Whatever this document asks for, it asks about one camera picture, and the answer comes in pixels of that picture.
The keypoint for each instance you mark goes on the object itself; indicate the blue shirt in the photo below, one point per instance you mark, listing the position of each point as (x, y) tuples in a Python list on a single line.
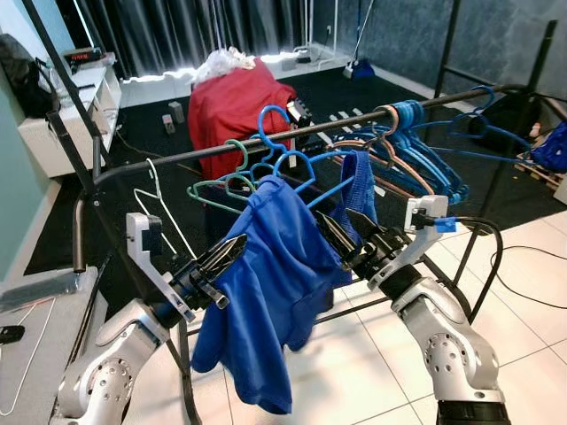
[(275, 266)]

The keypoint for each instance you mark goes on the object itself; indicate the blue plastic hanger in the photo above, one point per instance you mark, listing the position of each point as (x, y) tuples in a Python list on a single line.
[(434, 173), (456, 188), (509, 133), (260, 126), (409, 113)]

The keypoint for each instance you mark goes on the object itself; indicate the blue cloth bundle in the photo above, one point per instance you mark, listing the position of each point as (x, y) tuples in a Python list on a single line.
[(554, 150)]

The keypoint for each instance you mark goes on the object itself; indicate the wooden pallet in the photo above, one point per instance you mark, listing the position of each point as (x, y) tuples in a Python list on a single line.
[(540, 177)]

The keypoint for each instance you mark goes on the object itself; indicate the black bag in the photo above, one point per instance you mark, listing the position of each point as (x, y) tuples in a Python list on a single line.
[(22, 75)]

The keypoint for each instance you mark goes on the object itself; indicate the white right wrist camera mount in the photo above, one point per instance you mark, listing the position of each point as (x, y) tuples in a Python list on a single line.
[(423, 212)]

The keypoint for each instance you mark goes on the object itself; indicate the black digital clock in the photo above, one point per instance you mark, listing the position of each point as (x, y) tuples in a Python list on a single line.
[(84, 55)]

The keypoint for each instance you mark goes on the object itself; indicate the grey power adapter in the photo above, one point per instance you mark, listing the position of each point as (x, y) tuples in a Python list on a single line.
[(168, 124), (178, 112)]

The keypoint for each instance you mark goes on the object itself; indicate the red cloth cover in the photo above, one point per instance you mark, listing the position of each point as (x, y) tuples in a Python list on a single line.
[(235, 106)]

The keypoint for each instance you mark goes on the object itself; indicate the grey table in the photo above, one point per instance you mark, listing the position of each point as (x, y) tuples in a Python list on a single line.
[(40, 372)]

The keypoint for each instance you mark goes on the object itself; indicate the white crumpled cloth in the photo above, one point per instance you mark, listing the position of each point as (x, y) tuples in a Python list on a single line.
[(226, 64)]

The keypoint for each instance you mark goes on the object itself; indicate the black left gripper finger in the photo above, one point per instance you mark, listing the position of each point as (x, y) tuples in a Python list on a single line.
[(221, 270), (226, 250)]

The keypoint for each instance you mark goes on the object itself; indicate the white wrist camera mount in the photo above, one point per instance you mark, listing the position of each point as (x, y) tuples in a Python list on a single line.
[(142, 237), (423, 212)]

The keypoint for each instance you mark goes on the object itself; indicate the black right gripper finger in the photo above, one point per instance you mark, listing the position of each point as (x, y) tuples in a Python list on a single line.
[(337, 237), (363, 226)]

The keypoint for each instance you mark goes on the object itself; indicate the dark pleated curtain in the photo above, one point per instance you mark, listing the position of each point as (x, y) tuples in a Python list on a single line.
[(177, 35)]

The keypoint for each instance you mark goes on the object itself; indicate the black phone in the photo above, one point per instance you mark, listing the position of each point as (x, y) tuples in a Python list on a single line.
[(11, 335)]

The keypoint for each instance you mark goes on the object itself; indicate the grey brown plastic hanger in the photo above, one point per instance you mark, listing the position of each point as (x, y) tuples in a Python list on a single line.
[(403, 168)]

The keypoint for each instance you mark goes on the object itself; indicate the white shelf unit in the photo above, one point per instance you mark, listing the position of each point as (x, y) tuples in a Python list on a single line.
[(66, 133)]

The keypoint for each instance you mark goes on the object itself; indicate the blue mop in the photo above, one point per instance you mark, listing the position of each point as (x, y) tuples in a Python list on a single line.
[(359, 69)]

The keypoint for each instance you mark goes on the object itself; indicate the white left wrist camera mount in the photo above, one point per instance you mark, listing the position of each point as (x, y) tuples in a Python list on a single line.
[(142, 237)]

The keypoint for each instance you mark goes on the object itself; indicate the green plastic hanger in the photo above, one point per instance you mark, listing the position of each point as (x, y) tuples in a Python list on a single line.
[(213, 183)]

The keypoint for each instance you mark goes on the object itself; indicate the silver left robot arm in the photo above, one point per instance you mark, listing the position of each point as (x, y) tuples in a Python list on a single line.
[(106, 381)]

